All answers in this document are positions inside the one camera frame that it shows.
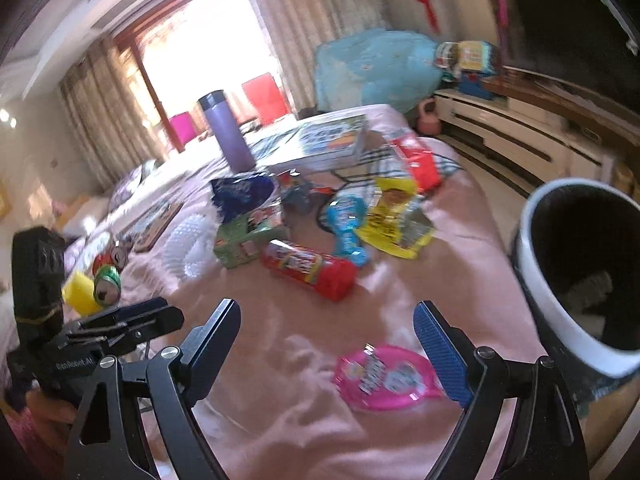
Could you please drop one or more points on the pink bedsheet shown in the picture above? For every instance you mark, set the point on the pink bedsheet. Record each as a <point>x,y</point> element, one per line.
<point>300,360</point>

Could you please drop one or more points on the pink kettlebell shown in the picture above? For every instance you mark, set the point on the pink kettlebell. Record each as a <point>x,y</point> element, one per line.
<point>429,120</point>

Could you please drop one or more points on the magenta stool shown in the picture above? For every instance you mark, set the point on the magenta stool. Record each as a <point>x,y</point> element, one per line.
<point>181,130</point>

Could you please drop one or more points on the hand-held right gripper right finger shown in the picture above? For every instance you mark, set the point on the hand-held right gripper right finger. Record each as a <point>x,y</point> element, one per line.
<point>440,350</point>

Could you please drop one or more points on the black television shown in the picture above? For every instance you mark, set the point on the black television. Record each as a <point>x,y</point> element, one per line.
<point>560,20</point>

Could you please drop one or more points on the red snack tube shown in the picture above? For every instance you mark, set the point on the red snack tube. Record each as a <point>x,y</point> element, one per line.
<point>305,265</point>

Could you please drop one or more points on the red chair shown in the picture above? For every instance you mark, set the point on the red chair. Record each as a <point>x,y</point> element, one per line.
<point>265,100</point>

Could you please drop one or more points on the red white carton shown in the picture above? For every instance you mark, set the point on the red white carton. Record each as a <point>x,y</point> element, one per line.
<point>417,160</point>

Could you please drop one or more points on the beige patterned curtain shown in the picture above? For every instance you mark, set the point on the beige patterned curtain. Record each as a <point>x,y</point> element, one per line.
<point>310,15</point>
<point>105,110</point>

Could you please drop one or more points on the green cover picture book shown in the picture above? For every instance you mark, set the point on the green cover picture book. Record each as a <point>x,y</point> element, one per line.
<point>332,132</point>

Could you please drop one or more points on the white book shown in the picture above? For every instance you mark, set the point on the white book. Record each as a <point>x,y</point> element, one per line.
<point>325,159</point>

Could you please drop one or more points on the white pillow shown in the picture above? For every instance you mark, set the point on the white pillow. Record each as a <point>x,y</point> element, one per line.
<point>87,217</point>

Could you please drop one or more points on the green can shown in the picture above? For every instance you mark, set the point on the green can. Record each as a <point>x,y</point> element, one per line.
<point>107,287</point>

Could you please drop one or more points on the white black trash bin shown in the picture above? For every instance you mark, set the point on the white black trash bin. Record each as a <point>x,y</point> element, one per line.
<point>575,225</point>

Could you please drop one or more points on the white TV cabinet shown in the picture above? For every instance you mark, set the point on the white TV cabinet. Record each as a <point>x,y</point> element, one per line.
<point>515,130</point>

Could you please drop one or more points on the brown marble TV riser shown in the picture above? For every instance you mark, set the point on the brown marble TV riser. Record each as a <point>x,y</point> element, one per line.
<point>550,95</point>

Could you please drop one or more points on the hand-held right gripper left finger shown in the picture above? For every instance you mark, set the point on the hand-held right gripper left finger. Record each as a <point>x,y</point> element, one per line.
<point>220,332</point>

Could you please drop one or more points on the red can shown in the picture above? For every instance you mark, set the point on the red can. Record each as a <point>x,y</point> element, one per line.
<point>102,264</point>

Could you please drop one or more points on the teal small packet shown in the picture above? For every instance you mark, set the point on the teal small packet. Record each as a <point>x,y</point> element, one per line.
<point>300,191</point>

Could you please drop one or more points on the pink round candy packet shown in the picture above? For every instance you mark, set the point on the pink round candy packet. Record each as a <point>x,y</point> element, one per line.
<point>385,377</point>

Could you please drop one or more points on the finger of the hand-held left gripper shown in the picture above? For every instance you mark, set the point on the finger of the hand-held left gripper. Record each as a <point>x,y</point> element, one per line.
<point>142,307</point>
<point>162,322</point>

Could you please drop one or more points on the dark blue snack bag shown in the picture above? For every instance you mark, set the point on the dark blue snack bag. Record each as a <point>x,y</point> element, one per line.
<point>240,192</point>

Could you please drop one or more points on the yellow plastic toy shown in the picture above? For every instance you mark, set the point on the yellow plastic toy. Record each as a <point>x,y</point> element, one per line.
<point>77,292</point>

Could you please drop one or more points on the colourful hoop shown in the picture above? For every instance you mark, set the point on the colourful hoop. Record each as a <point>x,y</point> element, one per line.
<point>499,0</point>

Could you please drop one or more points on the purple thermos bottle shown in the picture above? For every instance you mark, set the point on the purple thermos bottle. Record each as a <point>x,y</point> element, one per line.
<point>230,135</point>

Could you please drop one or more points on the silver can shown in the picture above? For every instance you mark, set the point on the silver can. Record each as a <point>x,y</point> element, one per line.
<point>120,254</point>

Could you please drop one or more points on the yellow snack packet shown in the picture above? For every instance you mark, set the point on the yellow snack packet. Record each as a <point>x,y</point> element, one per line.
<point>390,210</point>

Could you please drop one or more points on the light blue snack packet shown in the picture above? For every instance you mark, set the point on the light blue snack packet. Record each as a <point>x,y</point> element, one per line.
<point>345,227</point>

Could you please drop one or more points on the blue toy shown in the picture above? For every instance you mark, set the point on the blue toy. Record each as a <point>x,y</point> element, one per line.
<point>477,86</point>

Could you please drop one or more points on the green carton box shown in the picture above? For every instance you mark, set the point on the green carton box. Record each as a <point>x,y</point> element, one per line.
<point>240,245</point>

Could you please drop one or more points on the blue floral blanket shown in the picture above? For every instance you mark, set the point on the blue floral blanket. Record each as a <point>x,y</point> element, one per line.
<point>375,67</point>

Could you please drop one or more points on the clear plastic bubble packaging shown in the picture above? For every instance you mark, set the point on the clear plastic bubble packaging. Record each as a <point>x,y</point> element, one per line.
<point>190,247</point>

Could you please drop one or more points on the colourful activity cube toy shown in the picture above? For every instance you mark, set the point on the colourful activity cube toy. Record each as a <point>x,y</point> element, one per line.
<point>472,57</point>

